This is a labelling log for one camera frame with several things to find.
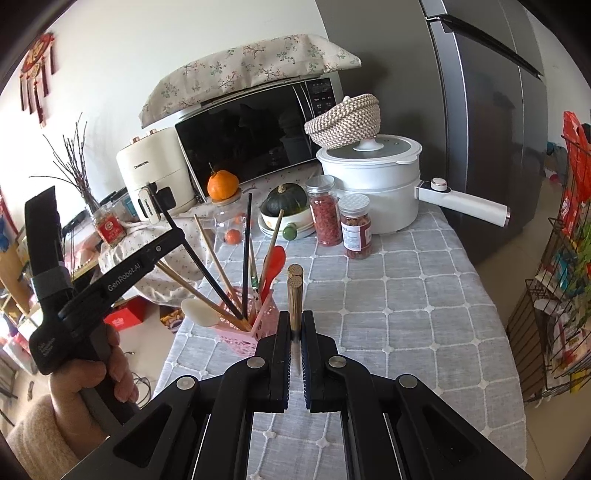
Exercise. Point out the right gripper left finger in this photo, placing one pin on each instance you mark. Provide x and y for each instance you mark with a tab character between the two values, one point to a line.
192	429

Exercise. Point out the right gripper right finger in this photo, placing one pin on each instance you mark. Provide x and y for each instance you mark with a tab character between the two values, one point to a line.
394	428

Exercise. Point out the black chopstick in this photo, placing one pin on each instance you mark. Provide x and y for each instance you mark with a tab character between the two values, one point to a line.
237	311

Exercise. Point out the light bamboo printed chopstick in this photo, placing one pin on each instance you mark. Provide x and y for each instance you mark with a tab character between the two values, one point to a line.
254	283

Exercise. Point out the brown wooden chopstick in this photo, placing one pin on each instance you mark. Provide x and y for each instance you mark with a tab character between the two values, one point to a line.
295	290
295	270

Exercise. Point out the thin brown chopstick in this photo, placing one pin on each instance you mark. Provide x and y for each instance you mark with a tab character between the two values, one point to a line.
269	252

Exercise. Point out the beige sleeve left forearm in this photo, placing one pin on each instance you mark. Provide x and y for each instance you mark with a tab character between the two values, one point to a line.
38	444

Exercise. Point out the person's left hand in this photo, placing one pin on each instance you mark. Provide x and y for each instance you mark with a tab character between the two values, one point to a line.
79	429

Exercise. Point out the grey checked tablecloth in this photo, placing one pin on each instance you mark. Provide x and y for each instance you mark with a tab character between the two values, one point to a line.
415	305

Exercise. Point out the red plastic spoon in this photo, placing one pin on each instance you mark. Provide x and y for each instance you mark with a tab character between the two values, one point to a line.
277	261

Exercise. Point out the white air fryer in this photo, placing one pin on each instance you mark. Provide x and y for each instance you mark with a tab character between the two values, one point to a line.
157	160

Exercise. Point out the clear glass jar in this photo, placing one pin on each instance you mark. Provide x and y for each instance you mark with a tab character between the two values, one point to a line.
229	219

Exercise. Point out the red-label snack jar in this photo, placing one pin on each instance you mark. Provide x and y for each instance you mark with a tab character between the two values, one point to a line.
355	223

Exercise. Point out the orange fruit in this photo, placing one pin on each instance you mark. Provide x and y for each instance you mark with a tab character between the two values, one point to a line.
221	185

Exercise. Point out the goji berry jar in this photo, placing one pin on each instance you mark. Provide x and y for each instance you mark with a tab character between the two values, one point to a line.
324	209

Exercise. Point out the white bowl with squash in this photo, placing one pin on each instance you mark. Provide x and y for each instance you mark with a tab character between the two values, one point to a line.
288	207

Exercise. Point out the white electric pot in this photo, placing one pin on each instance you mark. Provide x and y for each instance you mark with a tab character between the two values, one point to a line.
387	170

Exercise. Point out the black microwave oven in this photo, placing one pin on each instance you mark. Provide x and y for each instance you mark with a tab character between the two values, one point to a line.
256	133

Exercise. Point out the woven beige trivet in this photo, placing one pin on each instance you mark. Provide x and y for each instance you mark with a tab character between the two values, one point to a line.
349	122

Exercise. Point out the dark grey refrigerator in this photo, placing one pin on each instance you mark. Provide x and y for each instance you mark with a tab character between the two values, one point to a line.
465	80

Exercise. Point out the black wire storage rack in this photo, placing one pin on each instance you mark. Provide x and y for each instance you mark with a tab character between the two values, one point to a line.
549	329

